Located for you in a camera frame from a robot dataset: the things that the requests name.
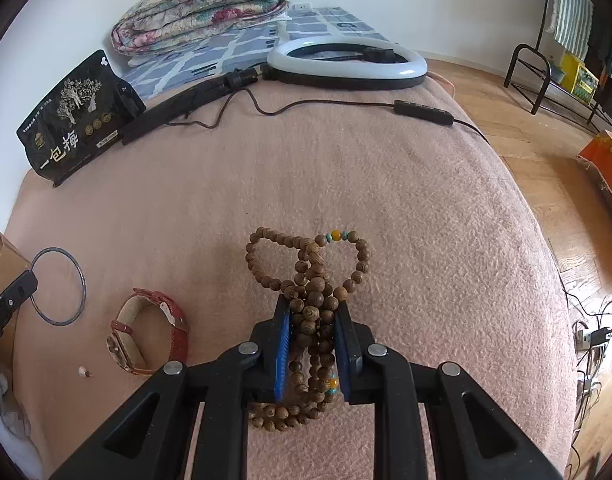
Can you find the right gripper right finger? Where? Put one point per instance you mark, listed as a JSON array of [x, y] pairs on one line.
[[348, 353]]

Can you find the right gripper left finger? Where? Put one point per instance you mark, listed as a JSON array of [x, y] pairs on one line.
[[279, 347]]

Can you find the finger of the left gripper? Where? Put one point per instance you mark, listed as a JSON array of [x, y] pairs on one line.
[[12, 297]]

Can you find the blue thin bangle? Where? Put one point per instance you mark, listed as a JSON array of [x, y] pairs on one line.
[[57, 286]]

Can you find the white pearl earring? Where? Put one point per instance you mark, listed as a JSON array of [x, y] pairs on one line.
[[83, 372]]

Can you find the white gloved left hand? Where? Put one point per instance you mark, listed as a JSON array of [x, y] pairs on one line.
[[14, 423]]

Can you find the cardboard box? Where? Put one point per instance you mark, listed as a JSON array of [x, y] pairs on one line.
[[12, 264]]

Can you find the black snack bag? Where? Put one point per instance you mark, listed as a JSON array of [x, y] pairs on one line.
[[79, 119]]

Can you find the black folded tripod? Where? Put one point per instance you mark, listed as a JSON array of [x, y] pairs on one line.
[[185, 102]]

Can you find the blue plaid mattress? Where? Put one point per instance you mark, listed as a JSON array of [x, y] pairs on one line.
[[241, 48]]

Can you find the orange box on floor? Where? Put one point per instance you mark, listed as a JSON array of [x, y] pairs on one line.
[[598, 152]]

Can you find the black clothes rack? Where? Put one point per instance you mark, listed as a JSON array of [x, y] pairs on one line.
[[534, 72]]

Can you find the floral folded quilt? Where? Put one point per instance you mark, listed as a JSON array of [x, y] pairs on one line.
[[153, 27]]

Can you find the yellow box on rack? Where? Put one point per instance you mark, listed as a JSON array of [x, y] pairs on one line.
[[578, 80]]

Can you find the striped hanging towel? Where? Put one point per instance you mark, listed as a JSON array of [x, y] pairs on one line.
[[569, 22]]

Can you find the power strip with cables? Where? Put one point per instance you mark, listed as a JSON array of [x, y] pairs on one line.
[[592, 333]]

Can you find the white ring light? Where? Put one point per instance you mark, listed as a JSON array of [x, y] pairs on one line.
[[346, 63]]

